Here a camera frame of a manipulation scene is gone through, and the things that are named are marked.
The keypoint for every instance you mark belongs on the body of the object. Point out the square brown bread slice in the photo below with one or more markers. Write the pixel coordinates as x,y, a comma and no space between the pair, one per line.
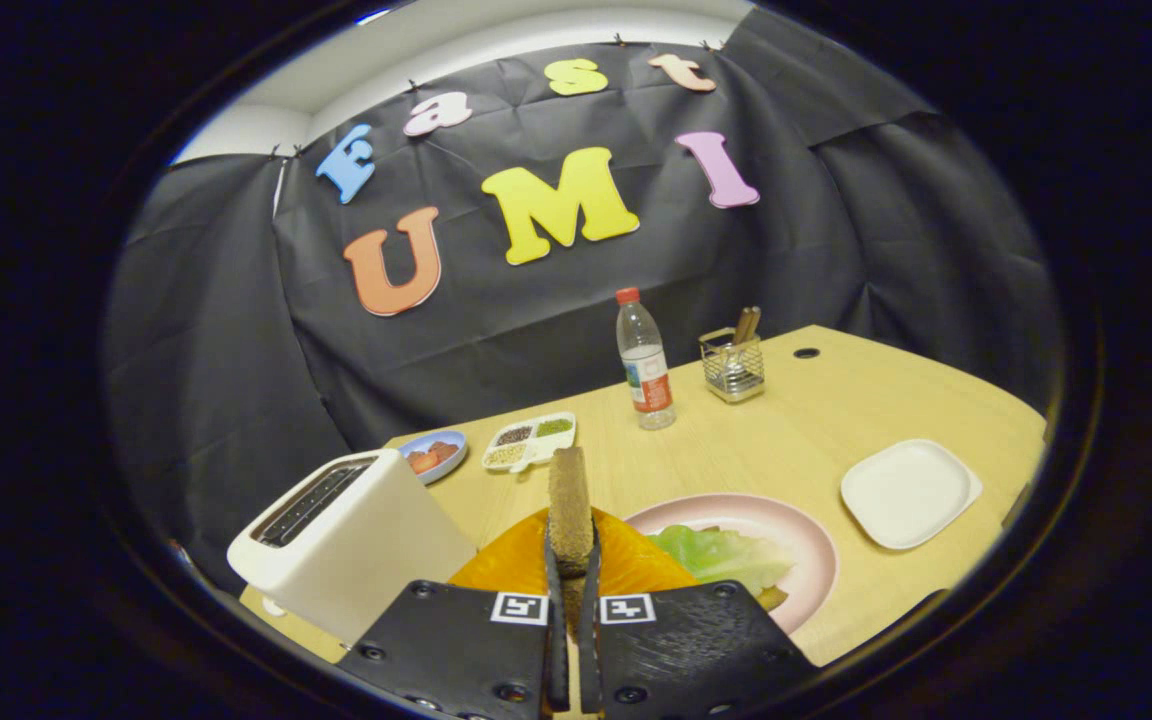
772,598

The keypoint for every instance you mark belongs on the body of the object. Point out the small blue plate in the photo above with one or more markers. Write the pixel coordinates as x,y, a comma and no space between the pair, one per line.
451,465

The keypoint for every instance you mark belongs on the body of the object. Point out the white toaster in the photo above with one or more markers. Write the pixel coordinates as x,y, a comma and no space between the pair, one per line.
366,550

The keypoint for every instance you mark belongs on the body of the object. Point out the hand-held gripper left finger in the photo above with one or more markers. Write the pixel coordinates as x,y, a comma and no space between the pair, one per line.
456,650

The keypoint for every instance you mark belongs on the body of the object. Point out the red tomato slices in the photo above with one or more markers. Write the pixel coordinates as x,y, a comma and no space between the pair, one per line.
431,458

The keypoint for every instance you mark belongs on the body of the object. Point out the round pink plate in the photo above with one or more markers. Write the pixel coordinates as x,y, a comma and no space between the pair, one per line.
811,560

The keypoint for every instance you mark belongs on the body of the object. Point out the black backdrop cloth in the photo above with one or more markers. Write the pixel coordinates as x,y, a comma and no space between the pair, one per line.
536,330

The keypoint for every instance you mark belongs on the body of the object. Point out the metal mesh utensil holder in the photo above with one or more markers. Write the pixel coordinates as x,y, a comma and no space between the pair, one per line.
733,375

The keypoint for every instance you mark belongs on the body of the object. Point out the round-topped brown bread slice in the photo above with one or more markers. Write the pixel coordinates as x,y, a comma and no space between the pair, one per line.
570,500

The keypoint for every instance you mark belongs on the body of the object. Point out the wooden utensils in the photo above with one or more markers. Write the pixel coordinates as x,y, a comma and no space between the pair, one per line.
746,325

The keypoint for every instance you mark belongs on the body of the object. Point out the white square plate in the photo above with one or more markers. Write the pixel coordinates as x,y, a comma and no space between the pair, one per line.
906,495

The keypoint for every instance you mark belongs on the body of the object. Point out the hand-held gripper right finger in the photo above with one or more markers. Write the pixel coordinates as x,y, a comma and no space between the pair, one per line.
696,650

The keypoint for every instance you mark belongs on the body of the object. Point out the green lettuce leaf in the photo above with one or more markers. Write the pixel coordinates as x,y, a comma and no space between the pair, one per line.
726,555

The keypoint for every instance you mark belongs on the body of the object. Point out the clear plastic water bottle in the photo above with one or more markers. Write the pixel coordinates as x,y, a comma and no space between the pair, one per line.
646,370

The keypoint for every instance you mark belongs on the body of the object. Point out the white divided grain tray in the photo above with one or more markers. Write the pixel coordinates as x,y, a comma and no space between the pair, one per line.
551,445

